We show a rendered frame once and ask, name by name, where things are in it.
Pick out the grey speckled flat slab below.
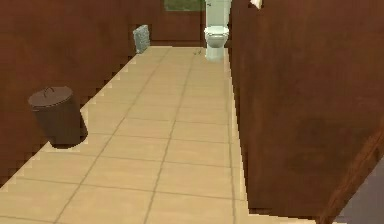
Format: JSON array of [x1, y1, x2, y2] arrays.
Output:
[[132, 24, 151, 54]]

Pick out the green window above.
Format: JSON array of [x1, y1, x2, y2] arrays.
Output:
[[163, 0, 206, 12]]

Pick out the brown lidded trash bin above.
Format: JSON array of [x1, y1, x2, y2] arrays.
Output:
[[27, 86, 88, 147]]

